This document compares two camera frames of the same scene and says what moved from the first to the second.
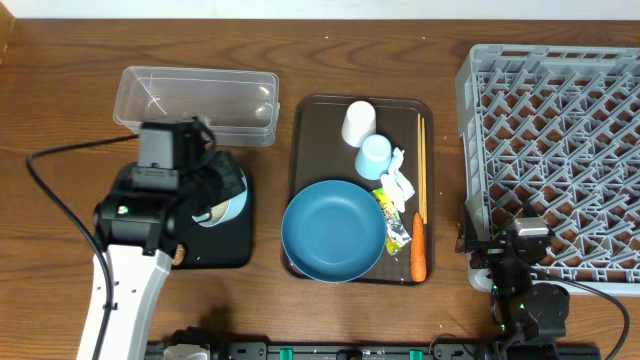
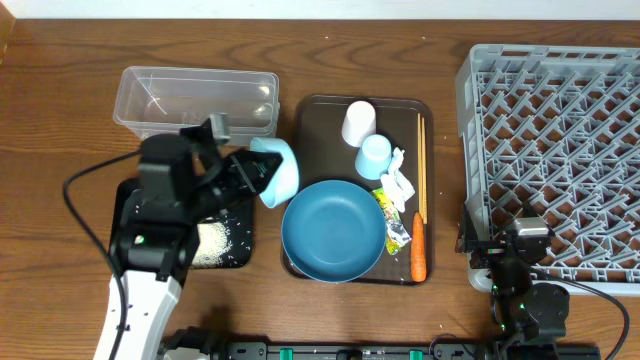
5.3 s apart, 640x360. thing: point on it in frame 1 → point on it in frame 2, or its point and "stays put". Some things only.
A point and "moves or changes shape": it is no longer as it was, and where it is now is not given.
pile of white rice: [219, 210] moves or changes shape
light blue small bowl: [235, 206] → [284, 181]
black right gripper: [488, 250] stays put
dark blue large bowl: [333, 231] stays put
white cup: [360, 121] stays put
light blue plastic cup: [373, 157] stays put
